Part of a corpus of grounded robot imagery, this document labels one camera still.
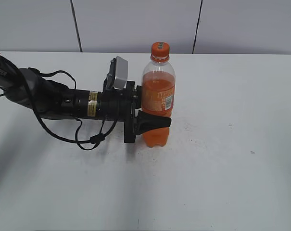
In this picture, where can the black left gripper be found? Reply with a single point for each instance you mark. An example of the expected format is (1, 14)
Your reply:
(119, 106)

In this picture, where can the orange soda plastic bottle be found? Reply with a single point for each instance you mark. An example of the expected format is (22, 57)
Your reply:
(158, 87)

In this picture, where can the orange bottle cap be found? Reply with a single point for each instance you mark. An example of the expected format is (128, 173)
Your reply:
(160, 50)

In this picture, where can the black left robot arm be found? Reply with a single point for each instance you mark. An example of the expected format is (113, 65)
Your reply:
(48, 99)

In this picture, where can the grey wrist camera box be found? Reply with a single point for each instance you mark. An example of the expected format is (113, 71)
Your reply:
(118, 74)

